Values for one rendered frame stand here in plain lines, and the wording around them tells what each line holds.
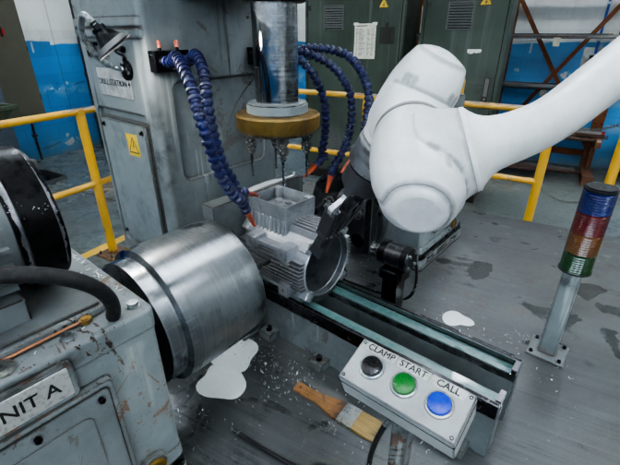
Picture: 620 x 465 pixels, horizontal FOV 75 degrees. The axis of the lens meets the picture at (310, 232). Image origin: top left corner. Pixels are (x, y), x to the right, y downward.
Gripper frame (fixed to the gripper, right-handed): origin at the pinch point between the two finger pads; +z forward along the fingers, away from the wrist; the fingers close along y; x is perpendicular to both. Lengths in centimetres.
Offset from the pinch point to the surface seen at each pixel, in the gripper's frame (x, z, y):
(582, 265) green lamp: 39, -17, -33
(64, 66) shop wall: -485, 283, -173
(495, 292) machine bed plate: 35, 15, -54
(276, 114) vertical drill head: -23.1, -14.1, -1.3
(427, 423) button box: 31.9, -12.9, 22.1
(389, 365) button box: 24.4, -10.3, 18.0
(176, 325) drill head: -1.5, 3.2, 32.7
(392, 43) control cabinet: -150, 55, -301
